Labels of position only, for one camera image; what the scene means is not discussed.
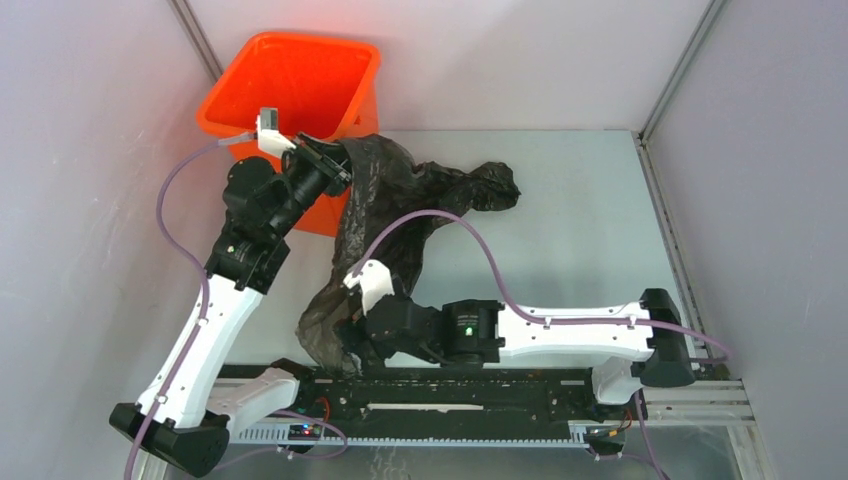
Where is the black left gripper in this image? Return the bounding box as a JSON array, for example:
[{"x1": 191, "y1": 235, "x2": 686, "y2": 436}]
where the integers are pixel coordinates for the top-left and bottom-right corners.
[{"x1": 270, "y1": 132, "x2": 378, "y2": 237}]

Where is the orange plastic trash bin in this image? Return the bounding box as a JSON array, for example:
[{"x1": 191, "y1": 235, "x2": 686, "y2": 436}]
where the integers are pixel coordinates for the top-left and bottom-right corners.
[{"x1": 195, "y1": 31, "x2": 382, "y2": 238}]

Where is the black plastic trash bag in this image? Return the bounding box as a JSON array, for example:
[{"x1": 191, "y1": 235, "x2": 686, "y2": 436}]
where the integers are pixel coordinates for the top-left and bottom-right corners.
[{"x1": 296, "y1": 135, "x2": 521, "y2": 376}]

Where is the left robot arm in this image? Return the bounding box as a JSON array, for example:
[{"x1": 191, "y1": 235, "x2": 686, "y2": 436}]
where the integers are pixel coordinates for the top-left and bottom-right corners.
[{"x1": 109, "y1": 134, "x2": 352, "y2": 477}]

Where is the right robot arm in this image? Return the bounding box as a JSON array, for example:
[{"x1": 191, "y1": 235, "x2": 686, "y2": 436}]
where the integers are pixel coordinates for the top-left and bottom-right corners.
[{"x1": 336, "y1": 288, "x2": 696, "y2": 418}]

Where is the small electronics board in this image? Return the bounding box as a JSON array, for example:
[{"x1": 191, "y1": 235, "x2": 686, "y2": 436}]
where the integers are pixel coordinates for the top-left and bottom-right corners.
[{"x1": 287, "y1": 424, "x2": 323, "y2": 441}]

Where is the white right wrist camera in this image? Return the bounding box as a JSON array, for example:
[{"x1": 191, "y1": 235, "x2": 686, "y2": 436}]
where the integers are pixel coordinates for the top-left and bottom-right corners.
[{"x1": 343, "y1": 260, "x2": 395, "y2": 315}]

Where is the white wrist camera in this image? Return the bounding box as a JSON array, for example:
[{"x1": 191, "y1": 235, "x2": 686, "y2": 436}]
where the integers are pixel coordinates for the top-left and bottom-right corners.
[
  {"x1": 343, "y1": 260, "x2": 395, "y2": 315},
  {"x1": 256, "y1": 107, "x2": 296, "y2": 158}
]

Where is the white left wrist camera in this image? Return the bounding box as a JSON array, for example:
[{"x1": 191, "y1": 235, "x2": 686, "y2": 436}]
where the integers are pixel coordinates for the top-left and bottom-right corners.
[{"x1": 256, "y1": 107, "x2": 296, "y2": 158}]

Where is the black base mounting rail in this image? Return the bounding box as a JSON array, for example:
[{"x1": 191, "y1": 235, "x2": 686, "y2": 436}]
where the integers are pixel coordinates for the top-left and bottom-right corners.
[{"x1": 230, "y1": 367, "x2": 648, "y2": 441}]

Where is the left aluminium corner post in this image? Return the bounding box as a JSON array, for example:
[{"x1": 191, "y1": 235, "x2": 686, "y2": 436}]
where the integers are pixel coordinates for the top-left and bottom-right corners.
[{"x1": 167, "y1": 0, "x2": 223, "y2": 84}]

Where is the aluminium corner post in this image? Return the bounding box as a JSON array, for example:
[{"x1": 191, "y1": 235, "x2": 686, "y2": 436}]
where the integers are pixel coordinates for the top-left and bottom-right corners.
[
  {"x1": 638, "y1": 0, "x2": 730, "y2": 144},
  {"x1": 167, "y1": 0, "x2": 223, "y2": 84}
]

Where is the grey slotted cable duct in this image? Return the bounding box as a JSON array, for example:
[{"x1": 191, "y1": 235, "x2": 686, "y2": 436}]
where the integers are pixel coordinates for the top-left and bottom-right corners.
[{"x1": 230, "y1": 422, "x2": 612, "y2": 448}]

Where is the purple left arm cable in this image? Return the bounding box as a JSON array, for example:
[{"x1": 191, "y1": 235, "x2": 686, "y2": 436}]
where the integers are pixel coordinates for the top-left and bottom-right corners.
[{"x1": 123, "y1": 135, "x2": 261, "y2": 480}]

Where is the right aluminium corner post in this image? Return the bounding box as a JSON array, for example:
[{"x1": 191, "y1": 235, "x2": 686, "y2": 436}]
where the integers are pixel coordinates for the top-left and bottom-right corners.
[{"x1": 638, "y1": 0, "x2": 730, "y2": 144}]

